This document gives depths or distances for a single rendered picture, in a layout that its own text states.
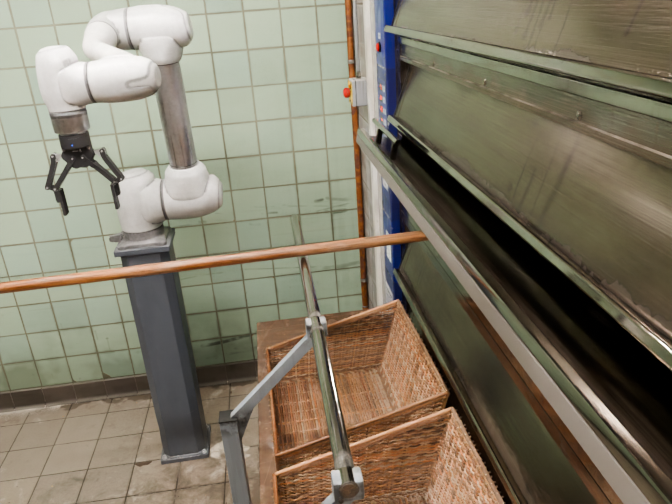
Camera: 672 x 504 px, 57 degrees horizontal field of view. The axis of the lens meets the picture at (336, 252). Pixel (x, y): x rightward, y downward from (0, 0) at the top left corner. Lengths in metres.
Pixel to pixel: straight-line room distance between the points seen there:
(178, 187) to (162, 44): 0.50
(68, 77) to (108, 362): 1.95
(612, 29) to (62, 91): 1.27
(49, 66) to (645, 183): 1.35
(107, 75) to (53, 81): 0.13
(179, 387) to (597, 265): 2.09
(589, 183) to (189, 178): 1.64
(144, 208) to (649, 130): 1.89
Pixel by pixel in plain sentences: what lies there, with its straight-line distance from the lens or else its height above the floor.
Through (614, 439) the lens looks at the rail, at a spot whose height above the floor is 1.44.
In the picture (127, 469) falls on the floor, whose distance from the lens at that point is 2.96.
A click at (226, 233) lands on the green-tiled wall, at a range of 2.98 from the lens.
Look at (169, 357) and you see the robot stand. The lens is 2.62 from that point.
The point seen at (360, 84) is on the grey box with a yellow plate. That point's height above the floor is 1.49.
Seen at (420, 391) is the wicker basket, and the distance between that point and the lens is 1.86.
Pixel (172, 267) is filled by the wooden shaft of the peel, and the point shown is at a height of 1.19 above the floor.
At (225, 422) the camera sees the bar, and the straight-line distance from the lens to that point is 1.47.
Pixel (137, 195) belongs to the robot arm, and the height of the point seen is 1.20.
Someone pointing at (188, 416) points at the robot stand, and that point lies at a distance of 2.78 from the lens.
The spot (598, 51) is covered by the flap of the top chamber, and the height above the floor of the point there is 1.74.
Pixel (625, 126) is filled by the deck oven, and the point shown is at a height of 1.66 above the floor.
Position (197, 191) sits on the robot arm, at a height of 1.20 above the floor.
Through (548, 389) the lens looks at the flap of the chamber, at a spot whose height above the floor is 1.41.
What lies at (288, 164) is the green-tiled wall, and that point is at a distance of 2.88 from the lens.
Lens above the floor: 1.83
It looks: 23 degrees down
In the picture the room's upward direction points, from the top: 4 degrees counter-clockwise
